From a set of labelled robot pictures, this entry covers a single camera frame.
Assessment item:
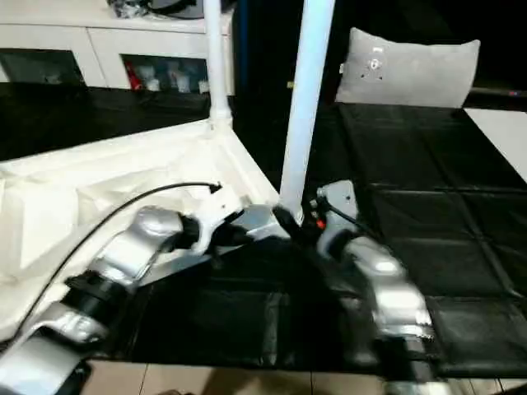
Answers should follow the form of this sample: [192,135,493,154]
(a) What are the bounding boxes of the white plastic table leg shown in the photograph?
[278,0,337,225]
[203,0,235,132]

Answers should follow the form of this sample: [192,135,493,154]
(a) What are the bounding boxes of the white plastic table top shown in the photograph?
[0,117,291,342]

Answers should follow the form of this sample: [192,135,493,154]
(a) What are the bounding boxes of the black work mat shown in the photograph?
[0,82,527,367]

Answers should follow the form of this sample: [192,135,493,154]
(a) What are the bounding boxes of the grey cushion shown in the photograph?
[334,28,482,109]

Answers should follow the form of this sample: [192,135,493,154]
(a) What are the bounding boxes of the white flat sheet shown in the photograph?
[464,108,527,184]

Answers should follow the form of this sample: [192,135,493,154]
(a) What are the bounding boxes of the dark grey bag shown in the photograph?
[107,0,235,21]

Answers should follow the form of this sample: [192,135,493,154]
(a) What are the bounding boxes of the white cabinet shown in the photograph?
[0,0,236,93]

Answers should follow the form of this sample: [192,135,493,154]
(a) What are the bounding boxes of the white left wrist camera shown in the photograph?
[183,194,248,256]

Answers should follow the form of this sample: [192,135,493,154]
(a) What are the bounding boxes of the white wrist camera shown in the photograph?
[316,181,360,223]
[183,194,248,256]

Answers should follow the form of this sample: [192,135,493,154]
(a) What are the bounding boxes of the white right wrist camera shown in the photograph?
[316,181,360,223]

